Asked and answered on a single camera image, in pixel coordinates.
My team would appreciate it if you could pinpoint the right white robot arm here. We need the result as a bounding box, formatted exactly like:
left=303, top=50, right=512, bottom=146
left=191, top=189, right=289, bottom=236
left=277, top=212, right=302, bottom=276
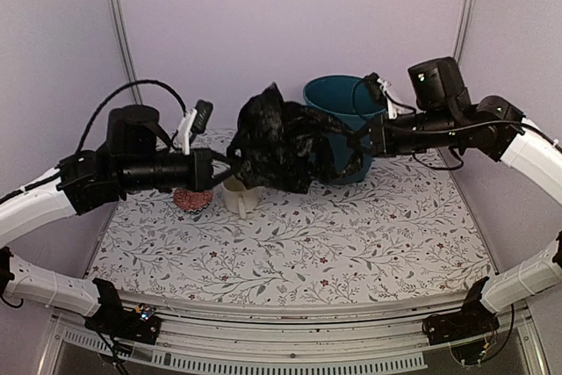
left=348, top=57, right=561, bottom=336

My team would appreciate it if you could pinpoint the aluminium frame post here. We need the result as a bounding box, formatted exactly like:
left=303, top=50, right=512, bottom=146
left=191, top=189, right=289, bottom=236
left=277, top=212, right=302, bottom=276
left=107, top=0, right=137, bottom=82
left=453, top=0, right=477, bottom=63

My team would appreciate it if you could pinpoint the cream ceramic mug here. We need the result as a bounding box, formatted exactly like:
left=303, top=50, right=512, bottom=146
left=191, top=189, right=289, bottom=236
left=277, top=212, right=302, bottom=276
left=221, top=177, right=260, bottom=219

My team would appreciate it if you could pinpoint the right aluminium frame post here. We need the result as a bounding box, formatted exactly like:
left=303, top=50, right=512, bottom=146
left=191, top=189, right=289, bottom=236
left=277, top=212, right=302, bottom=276
left=453, top=0, right=477, bottom=63

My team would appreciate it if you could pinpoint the red patterned small bowl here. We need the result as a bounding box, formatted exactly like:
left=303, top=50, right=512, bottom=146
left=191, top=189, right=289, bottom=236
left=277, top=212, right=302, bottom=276
left=173, top=189, right=213, bottom=213

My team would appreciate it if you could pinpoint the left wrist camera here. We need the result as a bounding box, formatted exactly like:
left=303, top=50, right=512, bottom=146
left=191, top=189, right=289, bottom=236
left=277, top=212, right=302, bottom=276
left=172, top=99, right=213, bottom=155

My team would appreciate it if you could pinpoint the floral patterned table mat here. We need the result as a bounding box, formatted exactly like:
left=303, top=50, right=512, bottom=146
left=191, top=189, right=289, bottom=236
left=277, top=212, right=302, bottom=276
left=89, top=151, right=493, bottom=306

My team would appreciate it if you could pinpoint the front aluminium rail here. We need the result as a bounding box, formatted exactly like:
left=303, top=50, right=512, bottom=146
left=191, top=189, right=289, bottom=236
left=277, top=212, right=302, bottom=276
left=37, top=291, right=550, bottom=375

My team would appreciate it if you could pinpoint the black plastic trash bag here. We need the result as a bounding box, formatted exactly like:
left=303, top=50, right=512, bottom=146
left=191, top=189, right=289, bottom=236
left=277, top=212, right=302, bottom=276
left=227, top=83, right=364, bottom=194

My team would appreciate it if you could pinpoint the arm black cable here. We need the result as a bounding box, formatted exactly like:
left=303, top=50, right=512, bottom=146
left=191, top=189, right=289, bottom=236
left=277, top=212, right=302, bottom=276
left=76, top=80, right=188, bottom=156
left=350, top=76, right=466, bottom=172

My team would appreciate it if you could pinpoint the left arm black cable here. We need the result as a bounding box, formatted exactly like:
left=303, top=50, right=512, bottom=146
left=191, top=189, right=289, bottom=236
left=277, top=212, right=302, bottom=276
left=76, top=80, right=188, bottom=156

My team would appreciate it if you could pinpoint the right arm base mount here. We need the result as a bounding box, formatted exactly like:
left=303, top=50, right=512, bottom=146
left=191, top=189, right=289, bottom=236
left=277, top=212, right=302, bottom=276
left=421, top=293, right=500, bottom=345

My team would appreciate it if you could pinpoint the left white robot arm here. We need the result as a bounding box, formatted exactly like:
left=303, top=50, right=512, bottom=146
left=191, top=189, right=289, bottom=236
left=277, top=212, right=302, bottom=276
left=1, top=100, right=239, bottom=335

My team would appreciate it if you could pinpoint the left aluminium frame post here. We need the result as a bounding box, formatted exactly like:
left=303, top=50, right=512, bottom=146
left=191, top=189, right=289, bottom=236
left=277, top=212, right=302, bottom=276
left=107, top=0, right=137, bottom=82

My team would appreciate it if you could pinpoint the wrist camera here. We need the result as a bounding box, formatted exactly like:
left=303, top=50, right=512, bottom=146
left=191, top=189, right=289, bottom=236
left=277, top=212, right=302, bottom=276
left=362, top=73, right=417, bottom=119
left=172, top=99, right=213, bottom=155

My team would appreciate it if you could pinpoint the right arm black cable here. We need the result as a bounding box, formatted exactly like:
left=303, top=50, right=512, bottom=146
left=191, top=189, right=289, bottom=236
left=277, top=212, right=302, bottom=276
left=350, top=76, right=466, bottom=172

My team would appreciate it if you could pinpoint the teal plastic trash bin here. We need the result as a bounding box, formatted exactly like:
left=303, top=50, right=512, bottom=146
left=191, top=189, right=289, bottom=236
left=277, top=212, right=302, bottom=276
left=303, top=75, right=385, bottom=184

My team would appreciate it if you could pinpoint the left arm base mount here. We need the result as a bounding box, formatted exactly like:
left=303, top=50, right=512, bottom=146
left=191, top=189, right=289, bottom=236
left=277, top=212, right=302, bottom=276
left=84, top=278, right=162, bottom=345

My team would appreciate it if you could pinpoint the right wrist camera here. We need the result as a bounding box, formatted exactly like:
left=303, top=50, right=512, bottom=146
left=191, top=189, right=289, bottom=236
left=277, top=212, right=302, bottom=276
left=362, top=73, right=417, bottom=119

